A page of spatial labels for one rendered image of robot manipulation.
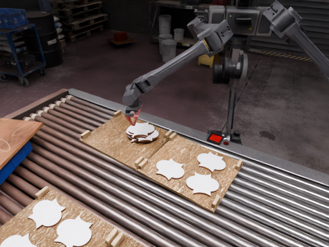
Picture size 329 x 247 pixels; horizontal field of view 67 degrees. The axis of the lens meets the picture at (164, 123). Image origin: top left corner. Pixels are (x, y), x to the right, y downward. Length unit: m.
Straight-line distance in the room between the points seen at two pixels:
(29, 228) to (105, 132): 0.64
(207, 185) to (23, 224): 0.77
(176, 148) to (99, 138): 0.44
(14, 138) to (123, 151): 0.54
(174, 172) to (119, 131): 0.46
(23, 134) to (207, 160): 0.95
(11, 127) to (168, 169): 0.86
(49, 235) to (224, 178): 0.77
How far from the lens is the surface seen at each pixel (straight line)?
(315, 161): 3.09
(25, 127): 1.52
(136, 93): 1.21
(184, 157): 1.31
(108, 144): 1.41
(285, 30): 1.29
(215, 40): 1.17
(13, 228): 1.19
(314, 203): 1.32
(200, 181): 1.19
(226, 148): 1.43
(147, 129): 1.39
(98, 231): 1.07
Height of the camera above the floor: 1.82
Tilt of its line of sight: 35 degrees down
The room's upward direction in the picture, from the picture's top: straight up
